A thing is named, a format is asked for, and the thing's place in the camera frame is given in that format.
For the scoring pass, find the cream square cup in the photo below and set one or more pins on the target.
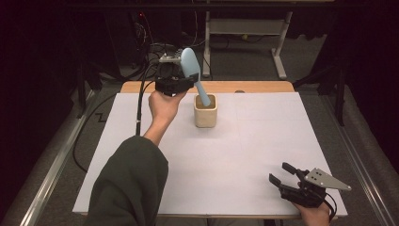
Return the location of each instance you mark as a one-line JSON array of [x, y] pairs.
[[205, 118]]

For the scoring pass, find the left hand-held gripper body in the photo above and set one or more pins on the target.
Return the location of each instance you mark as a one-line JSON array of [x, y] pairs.
[[169, 83]]

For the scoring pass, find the white metal stand frame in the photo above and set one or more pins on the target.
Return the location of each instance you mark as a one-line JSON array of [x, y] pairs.
[[246, 26]]

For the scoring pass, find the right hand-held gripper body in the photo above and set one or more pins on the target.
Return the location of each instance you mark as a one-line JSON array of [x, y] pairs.
[[309, 194]]

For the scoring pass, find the dark computer tower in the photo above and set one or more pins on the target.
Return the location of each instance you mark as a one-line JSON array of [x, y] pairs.
[[125, 40]]

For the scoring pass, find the dark green sleeve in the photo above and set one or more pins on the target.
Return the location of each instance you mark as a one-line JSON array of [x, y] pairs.
[[131, 185]]

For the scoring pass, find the aluminium floor rail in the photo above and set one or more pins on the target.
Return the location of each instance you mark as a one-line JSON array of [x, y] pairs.
[[360, 169], [51, 169]]

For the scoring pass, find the dark metal stand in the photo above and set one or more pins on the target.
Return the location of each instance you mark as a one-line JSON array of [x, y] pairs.
[[82, 94], [340, 94]]

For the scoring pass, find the light blue spatula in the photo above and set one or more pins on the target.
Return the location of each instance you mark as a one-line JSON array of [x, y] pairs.
[[189, 62]]

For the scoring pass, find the white table cover sheet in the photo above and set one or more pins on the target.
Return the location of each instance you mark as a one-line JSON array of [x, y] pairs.
[[235, 157]]

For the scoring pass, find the person's left hand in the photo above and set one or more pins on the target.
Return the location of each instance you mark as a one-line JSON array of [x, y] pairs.
[[163, 108]]

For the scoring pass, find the person's right hand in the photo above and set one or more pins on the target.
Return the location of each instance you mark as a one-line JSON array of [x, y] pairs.
[[315, 216]]

